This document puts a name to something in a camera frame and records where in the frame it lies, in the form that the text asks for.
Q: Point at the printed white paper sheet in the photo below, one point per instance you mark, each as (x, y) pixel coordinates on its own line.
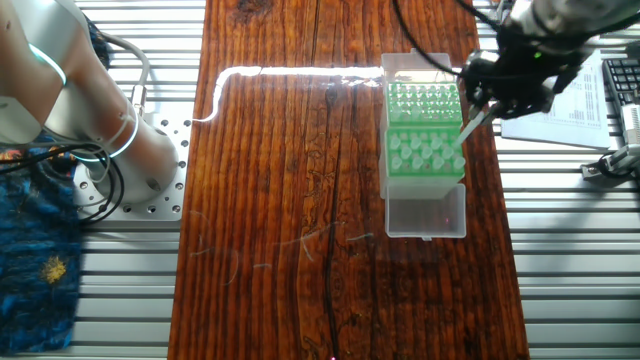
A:
(575, 127)

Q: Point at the brown wooden board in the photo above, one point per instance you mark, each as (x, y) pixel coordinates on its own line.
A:
(280, 200)

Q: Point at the blue painted cloth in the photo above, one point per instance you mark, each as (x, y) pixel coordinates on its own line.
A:
(35, 280)

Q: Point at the aluminium post with foot bracket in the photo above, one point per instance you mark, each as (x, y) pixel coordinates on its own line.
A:
(590, 171)

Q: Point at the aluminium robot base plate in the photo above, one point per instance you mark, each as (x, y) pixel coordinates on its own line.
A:
(170, 200)

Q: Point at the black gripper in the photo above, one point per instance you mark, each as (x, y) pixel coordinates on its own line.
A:
(530, 70)

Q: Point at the black keyboard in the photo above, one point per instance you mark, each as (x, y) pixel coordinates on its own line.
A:
(620, 80)

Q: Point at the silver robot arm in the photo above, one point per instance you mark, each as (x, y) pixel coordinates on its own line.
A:
(40, 75)

